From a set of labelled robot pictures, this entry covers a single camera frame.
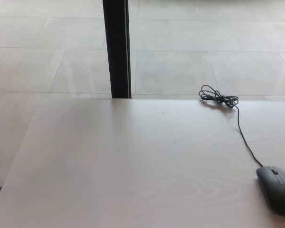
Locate black computer mouse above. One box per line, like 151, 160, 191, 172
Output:
256, 165, 285, 217

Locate black vertical post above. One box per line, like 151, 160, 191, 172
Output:
102, 0, 133, 99

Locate black mouse cable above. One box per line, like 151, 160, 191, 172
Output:
199, 85, 264, 168

